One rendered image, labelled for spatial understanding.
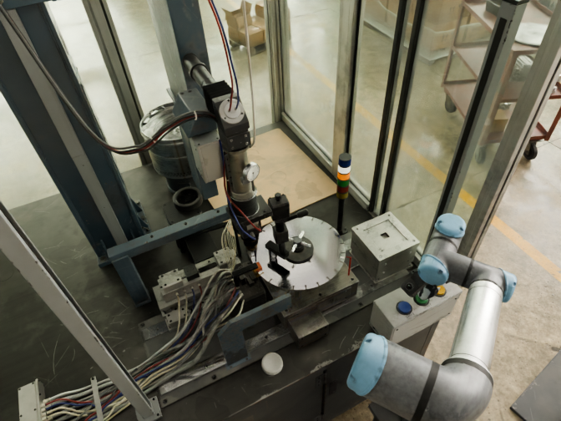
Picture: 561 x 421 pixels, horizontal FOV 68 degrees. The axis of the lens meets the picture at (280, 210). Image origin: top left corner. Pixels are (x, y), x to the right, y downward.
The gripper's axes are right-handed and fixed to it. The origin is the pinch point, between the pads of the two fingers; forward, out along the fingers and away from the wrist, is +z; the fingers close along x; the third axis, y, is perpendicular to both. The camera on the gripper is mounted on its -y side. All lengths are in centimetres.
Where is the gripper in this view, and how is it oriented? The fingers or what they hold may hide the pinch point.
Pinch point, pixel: (420, 296)
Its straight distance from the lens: 145.0
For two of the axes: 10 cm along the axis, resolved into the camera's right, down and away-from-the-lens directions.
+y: 8.9, -3.6, 2.8
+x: -4.5, -6.3, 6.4
